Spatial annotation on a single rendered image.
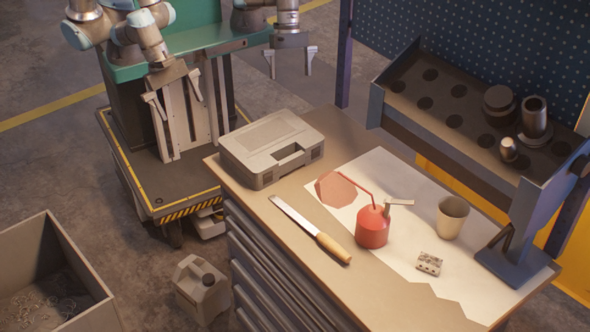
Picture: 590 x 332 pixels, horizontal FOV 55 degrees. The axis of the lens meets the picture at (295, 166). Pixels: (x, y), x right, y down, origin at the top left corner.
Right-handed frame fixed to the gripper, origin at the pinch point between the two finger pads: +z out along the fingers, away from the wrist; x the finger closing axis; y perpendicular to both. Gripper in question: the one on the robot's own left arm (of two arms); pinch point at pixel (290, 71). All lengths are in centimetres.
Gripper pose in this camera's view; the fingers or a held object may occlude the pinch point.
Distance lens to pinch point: 199.4
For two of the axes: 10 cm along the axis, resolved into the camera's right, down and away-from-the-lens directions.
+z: 0.4, 9.6, 2.9
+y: 3.9, 2.5, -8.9
